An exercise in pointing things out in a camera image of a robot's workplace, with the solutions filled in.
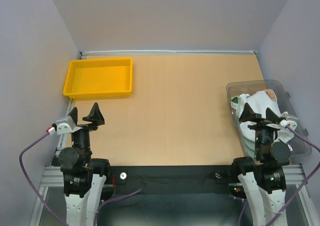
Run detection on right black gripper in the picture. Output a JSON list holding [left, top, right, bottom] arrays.
[[238, 101, 280, 159]]

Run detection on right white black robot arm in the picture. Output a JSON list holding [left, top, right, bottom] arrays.
[[230, 103, 291, 225]]

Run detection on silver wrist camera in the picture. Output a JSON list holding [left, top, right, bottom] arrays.
[[279, 112, 299, 131], [46, 116, 82, 135]]

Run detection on aluminium rail back edge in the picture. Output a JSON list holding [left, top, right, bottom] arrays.
[[79, 50, 257, 59]]

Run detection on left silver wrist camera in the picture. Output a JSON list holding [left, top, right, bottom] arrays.
[[46, 116, 82, 135]]

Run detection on white terry towel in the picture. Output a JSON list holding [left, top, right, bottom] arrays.
[[231, 90, 287, 142]]

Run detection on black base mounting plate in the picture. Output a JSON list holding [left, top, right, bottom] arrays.
[[82, 165, 261, 195]]

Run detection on clear plastic storage bin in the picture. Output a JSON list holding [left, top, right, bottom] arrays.
[[226, 80, 312, 164]]

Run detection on yellow plastic tray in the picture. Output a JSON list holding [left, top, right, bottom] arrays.
[[63, 58, 133, 99]]

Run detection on aluminium frame rail front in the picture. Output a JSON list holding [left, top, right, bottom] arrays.
[[40, 164, 306, 187]]

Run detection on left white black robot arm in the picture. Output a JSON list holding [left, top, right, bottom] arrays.
[[56, 103, 111, 225]]

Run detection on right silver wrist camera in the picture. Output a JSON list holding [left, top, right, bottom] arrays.
[[279, 112, 299, 131]]

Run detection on orange and green printed towel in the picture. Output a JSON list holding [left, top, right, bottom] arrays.
[[265, 89, 277, 102]]

